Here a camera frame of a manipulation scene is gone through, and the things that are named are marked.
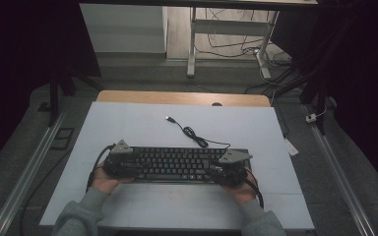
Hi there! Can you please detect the white paper tag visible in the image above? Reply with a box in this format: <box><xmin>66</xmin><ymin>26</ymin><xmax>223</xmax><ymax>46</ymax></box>
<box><xmin>283</xmin><ymin>138</ymin><xmax>300</xmax><ymax>157</ymax></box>

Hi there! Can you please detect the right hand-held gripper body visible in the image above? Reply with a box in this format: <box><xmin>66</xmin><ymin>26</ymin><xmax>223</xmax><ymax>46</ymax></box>
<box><xmin>210</xmin><ymin>149</ymin><xmax>254</xmax><ymax>189</ymax></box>

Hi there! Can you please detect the white table cover sheet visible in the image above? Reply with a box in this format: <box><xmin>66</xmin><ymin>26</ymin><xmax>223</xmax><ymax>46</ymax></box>
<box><xmin>38</xmin><ymin>101</ymin><xmax>315</xmax><ymax>231</ymax></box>

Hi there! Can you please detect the aluminium floor rail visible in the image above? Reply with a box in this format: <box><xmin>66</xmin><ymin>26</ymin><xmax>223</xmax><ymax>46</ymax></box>
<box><xmin>303</xmin><ymin>104</ymin><xmax>377</xmax><ymax>236</ymax></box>
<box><xmin>0</xmin><ymin>106</ymin><xmax>72</xmax><ymax>236</ymax></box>

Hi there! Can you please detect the black floor cable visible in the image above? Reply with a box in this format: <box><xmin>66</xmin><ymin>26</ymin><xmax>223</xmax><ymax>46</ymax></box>
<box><xmin>19</xmin><ymin>148</ymin><xmax>75</xmax><ymax>236</ymax></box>

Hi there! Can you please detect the person's left hand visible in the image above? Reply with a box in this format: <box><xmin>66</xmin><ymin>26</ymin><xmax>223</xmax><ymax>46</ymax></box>
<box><xmin>91</xmin><ymin>162</ymin><xmax>135</xmax><ymax>197</ymax></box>

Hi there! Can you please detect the dark curtain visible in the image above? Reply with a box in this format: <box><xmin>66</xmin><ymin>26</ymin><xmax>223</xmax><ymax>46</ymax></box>
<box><xmin>270</xmin><ymin>0</ymin><xmax>378</xmax><ymax>201</ymax></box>
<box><xmin>0</xmin><ymin>0</ymin><xmax>101</xmax><ymax>178</ymax></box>

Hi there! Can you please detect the black keyboard cable with plug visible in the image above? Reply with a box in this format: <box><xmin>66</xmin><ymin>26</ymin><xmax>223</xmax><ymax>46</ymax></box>
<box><xmin>163</xmin><ymin>115</ymin><xmax>232</xmax><ymax>150</ymax></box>

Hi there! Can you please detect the black metal stand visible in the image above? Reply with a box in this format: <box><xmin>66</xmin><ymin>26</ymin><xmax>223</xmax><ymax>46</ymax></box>
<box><xmin>269</xmin><ymin>13</ymin><xmax>358</xmax><ymax>136</ymax></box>
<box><xmin>46</xmin><ymin>63</ymin><xmax>103</xmax><ymax>128</ymax></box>

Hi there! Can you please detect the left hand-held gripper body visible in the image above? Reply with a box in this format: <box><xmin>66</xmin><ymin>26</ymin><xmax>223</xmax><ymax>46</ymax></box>
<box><xmin>101</xmin><ymin>139</ymin><xmax>140</xmax><ymax>180</ymax></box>

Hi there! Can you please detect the black computer keyboard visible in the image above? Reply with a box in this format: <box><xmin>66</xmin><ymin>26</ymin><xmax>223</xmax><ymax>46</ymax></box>
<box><xmin>122</xmin><ymin>146</ymin><xmax>254</xmax><ymax>185</ymax></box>

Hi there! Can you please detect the person's right hand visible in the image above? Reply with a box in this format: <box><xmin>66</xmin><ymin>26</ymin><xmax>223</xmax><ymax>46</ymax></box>
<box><xmin>220</xmin><ymin>169</ymin><xmax>261</xmax><ymax>207</ymax></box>

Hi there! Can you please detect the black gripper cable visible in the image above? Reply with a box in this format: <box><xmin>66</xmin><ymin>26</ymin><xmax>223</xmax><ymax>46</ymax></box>
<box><xmin>85</xmin><ymin>143</ymin><xmax>117</xmax><ymax>194</ymax></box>
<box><xmin>242</xmin><ymin>166</ymin><xmax>266</xmax><ymax>210</ymax></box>

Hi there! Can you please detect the white cabinet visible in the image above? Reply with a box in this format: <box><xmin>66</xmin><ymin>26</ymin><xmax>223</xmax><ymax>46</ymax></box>
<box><xmin>78</xmin><ymin>3</ymin><xmax>169</xmax><ymax>55</ymax></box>

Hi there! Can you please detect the tangle of floor cables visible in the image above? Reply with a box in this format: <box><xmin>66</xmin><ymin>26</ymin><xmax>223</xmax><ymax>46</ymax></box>
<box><xmin>193</xmin><ymin>7</ymin><xmax>304</xmax><ymax>96</ymax></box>

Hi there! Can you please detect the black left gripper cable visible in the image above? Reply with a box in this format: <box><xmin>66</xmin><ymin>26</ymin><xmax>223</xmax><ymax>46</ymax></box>
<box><xmin>85</xmin><ymin>143</ymin><xmax>117</xmax><ymax>194</ymax></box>

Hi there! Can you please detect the white metal desk frame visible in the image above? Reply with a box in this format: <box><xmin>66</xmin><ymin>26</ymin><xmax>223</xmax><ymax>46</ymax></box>
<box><xmin>186</xmin><ymin>6</ymin><xmax>281</xmax><ymax>81</ymax></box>

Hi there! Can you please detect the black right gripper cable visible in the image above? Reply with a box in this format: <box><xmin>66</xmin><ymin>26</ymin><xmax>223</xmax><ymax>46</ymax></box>
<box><xmin>242</xmin><ymin>166</ymin><xmax>266</xmax><ymax>210</ymax></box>

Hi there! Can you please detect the black floor plate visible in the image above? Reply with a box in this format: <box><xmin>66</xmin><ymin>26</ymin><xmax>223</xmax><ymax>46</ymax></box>
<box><xmin>49</xmin><ymin>127</ymin><xmax>76</xmax><ymax>151</ymax></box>

